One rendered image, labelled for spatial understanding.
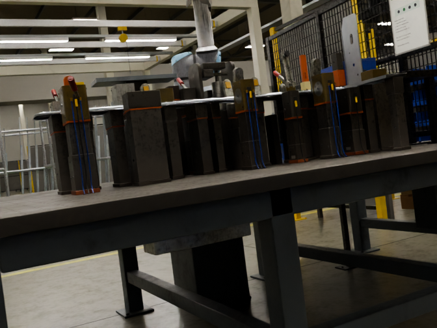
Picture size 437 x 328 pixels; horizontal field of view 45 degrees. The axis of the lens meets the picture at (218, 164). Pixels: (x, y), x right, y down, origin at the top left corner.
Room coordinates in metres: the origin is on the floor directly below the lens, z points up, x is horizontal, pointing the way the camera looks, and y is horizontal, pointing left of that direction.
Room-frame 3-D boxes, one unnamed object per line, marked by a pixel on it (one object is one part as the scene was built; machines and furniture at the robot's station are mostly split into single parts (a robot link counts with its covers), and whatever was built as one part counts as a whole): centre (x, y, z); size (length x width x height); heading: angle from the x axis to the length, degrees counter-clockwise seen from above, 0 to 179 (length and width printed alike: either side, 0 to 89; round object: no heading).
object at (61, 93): (1.76, 0.45, 0.88); 0.14 x 0.09 x 0.36; 23
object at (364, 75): (2.35, -0.74, 0.88); 0.08 x 0.08 x 0.36; 23
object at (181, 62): (2.81, 0.12, 1.27); 0.13 x 0.12 x 0.14; 91
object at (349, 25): (2.45, -0.68, 1.17); 0.12 x 0.01 x 0.34; 23
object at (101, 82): (2.39, 0.33, 1.16); 0.37 x 0.14 x 0.02; 113
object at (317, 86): (2.14, -0.47, 0.87); 0.12 x 0.07 x 0.35; 23
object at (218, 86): (2.40, -0.02, 0.95); 0.18 x 0.13 x 0.49; 113
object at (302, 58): (2.54, -0.47, 0.95); 0.03 x 0.01 x 0.50; 113
